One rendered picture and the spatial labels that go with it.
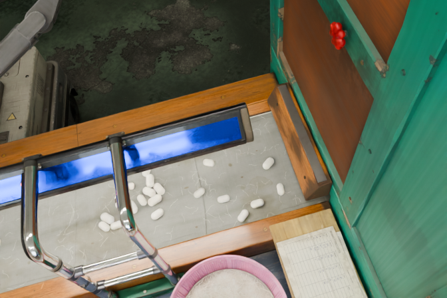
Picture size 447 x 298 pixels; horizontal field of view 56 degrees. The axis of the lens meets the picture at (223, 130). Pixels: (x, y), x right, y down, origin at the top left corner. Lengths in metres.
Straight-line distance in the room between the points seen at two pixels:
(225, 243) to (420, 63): 0.64
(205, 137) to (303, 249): 0.37
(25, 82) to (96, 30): 0.90
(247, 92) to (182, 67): 1.14
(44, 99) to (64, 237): 0.91
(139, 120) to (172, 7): 1.53
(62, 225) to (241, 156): 0.49
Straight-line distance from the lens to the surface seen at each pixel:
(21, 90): 1.85
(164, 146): 0.76
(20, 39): 1.14
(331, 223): 1.01
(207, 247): 1.01
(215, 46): 2.38
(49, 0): 1.13
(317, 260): 0.98
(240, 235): 1.01
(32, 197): 0.76
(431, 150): 0.56
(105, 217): 1.10
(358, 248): 0.94
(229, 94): 1.20
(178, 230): 1.06
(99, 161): 0.78
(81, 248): 1.12
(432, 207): 0.61
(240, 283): 1.01
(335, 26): 0.67
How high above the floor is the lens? 1.72
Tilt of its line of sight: 58 degrees down
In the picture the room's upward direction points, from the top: 10 degrees counter-clockwise
